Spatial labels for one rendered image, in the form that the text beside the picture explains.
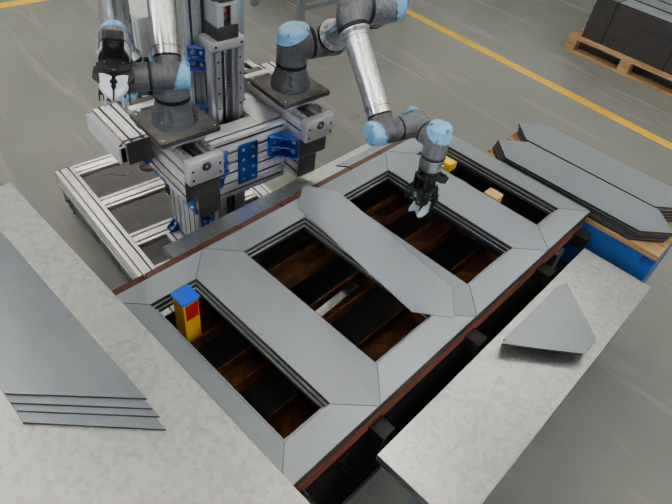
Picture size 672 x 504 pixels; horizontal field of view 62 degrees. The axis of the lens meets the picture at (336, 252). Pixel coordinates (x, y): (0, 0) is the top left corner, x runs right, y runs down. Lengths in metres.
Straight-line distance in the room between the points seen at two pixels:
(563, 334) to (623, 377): 1.15
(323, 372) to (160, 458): 0.52
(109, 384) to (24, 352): 0.20
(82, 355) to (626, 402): 2.34
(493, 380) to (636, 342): 1.57
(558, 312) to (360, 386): 0.76
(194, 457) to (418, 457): 0.62
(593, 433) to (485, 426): 1.16
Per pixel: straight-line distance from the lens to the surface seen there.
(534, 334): 1.86
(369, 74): 1.74
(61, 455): 1.23
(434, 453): 1.57
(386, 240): 1.89
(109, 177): 3.22
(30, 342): 1.37
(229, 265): 1.75
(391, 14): 1.88
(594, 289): 2.17
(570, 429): 2.72
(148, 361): 1.31
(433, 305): 1.73
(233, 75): 2.18
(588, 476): 2.65
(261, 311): 1.63
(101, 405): 1.25
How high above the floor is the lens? 2.11
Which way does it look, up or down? 44 degrees down
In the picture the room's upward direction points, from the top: 8 degrees clockwise
